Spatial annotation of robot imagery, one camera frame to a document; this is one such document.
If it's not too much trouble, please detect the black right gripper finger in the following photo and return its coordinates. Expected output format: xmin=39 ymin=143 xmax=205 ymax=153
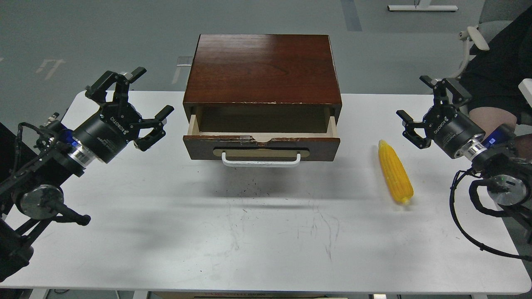
xmin=397 ymin=110 xmax=431 ymax=149
xmin=419 ymin=75 xmax=473 ymax=109

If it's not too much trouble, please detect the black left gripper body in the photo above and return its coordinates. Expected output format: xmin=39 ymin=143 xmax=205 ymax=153
xmin=73 ymin=103 xmax=140 ymax=163

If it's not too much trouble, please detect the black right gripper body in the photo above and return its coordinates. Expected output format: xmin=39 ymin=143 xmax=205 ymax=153
xmin=423 ymin=105 xmax=486 ymax=159

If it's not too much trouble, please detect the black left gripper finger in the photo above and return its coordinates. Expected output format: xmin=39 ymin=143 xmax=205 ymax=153
xmin=85 ymin=67 xmax=147 ymax=108
xmin=133 ymin=105 xmax=175 ymax=152

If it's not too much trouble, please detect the yellow corn cob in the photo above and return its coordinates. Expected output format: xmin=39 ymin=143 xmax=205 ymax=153
xmin=378 ymin=140 xmax=414 ymax=206

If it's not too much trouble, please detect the wooden drawer with white handle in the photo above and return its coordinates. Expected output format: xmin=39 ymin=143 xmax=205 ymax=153
xmin=183 ymin=104 xmax=340 ymax=162

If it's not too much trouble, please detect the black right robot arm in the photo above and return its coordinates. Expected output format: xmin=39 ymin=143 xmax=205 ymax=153
xmin=397 ymin=76 xmax=531 ymax=243

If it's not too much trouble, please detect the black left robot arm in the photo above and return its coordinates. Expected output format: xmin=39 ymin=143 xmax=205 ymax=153
xmin=1 ymin=67 xmax=174 ymax=281

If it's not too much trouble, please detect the dark wooden drawer cabinet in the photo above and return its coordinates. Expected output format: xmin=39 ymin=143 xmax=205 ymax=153
xmin=183 ymin=34 xmax=342 ymax=119

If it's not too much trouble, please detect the person in black clothes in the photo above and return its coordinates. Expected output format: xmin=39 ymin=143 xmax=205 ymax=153
xmin=459 ymin=8 xmax=532 ymax=136

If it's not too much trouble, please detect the white desk foot base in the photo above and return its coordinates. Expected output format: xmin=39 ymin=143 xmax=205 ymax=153
xmin=387 ymin=0 xmax=458 ymax=12

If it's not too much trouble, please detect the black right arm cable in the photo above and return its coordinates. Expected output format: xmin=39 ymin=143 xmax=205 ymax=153
xmin=449 ymin=169 xmax=532 ymax=262

